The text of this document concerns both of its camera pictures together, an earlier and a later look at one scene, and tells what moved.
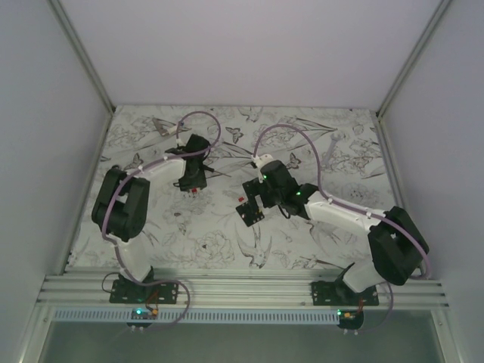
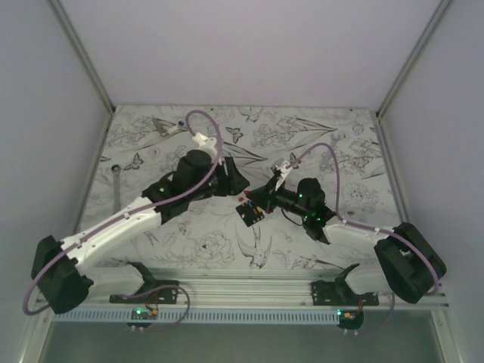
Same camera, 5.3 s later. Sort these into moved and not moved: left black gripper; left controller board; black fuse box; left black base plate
Moved: left black gripper
Not moved: black fuse box; left black base plate; left controller board
